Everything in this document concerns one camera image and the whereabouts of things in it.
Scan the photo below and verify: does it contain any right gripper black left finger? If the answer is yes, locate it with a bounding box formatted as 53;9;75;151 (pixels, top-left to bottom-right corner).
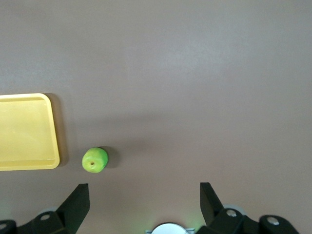
0;183;91;234

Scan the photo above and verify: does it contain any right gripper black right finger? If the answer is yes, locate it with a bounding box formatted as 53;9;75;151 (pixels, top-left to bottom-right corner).
195;182;300;234

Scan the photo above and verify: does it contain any green apple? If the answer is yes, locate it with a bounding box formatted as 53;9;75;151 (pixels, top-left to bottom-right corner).
81;147;110;174

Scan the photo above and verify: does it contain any yellow plastic tray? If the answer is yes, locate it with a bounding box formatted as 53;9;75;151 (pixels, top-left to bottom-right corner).
0;93;60;171

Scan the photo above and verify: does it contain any brown table mat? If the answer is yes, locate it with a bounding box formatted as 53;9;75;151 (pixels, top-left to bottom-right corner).
0;0;312;234

